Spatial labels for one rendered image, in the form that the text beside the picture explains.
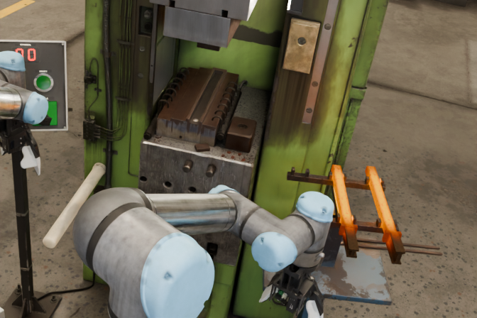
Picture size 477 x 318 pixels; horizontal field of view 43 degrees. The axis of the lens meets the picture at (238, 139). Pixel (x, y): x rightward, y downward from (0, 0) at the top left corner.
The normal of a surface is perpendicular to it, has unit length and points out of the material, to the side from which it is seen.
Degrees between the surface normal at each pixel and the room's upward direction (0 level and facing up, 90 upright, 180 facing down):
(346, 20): 90
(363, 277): 0
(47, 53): 60
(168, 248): 12
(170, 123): 90
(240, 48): 90
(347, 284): 0
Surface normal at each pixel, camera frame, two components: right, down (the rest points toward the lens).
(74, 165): 0.13, -0.84
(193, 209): 0.82, -0.35
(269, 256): -0.64, 0.33
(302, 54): -0.18, 0.50
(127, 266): -0.47, -0.15
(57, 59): 0.29, 0.04
